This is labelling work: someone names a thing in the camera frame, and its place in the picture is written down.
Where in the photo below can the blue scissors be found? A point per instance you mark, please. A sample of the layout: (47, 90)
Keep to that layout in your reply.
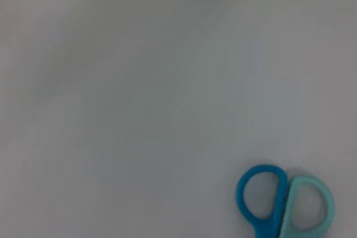
(281, 207)

